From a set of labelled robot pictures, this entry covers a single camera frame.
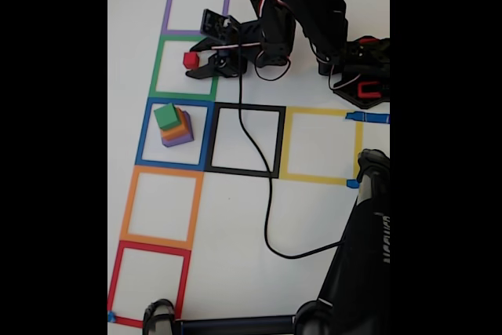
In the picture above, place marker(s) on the small red cube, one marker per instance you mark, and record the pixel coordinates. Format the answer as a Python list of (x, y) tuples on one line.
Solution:
[(191, 59)]

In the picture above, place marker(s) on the green cube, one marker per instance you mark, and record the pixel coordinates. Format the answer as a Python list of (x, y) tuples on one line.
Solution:
[(165, 115)]

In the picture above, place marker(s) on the orange cube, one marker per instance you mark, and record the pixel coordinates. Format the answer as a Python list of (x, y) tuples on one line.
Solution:
[(174, 134)]

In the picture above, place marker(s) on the large purple cube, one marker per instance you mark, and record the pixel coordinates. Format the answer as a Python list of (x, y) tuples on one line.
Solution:
[(180, 142)]

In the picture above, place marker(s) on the red base clamp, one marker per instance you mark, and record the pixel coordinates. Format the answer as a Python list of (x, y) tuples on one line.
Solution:
[(360, 89)]

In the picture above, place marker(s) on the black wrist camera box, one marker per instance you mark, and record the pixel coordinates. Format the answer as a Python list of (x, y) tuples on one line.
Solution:
[(213, 25)]

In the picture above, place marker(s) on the purple square frame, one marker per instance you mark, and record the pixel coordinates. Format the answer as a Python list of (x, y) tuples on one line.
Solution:
[(168, 9)]

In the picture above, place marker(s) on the green square frame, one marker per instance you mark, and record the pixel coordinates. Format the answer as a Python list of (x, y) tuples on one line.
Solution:
[(155, 72)]

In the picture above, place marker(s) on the black square frame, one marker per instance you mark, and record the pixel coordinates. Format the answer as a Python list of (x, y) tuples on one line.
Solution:
[(209, 139)]

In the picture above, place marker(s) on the blue square frame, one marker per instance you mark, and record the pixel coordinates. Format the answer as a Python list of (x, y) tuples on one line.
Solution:
[(142, 139)]

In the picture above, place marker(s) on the yellow square frame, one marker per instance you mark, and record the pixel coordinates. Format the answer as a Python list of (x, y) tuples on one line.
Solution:
[(286, 146)]

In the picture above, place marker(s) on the orange square frame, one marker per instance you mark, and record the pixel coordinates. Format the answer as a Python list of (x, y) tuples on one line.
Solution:
[(127, 209)]

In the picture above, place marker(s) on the black camera tripod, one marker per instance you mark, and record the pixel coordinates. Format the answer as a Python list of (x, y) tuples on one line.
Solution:
[(361, 256)]

